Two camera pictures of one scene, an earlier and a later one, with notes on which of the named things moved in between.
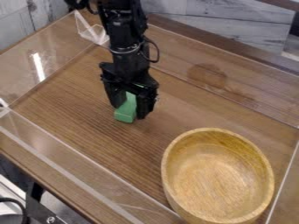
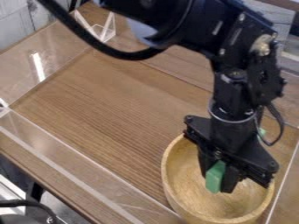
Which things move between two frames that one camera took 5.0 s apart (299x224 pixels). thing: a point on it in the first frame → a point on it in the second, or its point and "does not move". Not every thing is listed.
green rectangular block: (125, 111) → (216, 173)
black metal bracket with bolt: (37, 213) does not move
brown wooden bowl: (216, 177) does not move
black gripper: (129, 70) → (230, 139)
